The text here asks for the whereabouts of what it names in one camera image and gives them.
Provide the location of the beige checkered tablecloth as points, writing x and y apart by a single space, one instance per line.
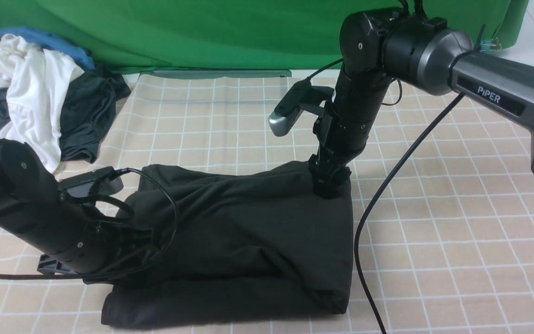
448 249

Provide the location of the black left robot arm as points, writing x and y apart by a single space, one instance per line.
30 200

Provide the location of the gray right robot arm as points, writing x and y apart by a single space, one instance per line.
381 45

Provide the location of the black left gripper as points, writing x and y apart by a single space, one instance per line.
100 253

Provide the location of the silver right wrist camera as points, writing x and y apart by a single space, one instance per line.
303 96

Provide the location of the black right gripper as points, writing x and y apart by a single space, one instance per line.
340 140

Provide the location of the white crumpled garment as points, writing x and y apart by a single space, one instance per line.
37 82

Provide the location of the dark gray long-sleeve shirt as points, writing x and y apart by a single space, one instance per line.
248 248

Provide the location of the green backdrop cloth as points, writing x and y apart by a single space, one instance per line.
138 35

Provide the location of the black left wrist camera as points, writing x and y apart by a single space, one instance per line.
103 181

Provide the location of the binder clip on backdrop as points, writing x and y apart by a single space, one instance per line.
489 45

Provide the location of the blue crumpled garment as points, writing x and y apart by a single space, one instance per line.
58 44

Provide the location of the dark gray crumpled garment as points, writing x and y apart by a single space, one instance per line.
87 113

